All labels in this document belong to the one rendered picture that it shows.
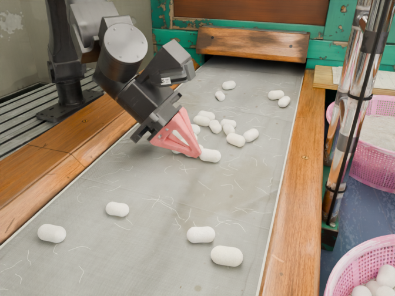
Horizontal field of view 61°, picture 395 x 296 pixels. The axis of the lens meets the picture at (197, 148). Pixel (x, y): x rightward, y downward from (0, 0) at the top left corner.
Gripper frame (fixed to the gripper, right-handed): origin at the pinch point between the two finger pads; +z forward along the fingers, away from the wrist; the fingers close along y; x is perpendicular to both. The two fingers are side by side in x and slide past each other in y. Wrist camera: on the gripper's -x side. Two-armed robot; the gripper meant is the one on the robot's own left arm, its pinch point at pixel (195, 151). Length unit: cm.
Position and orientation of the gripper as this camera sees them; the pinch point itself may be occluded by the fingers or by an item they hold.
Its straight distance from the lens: 54.2
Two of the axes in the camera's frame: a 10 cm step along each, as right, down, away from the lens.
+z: 7.2, 6.8, 1.3
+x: -6.1, 5.4, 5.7
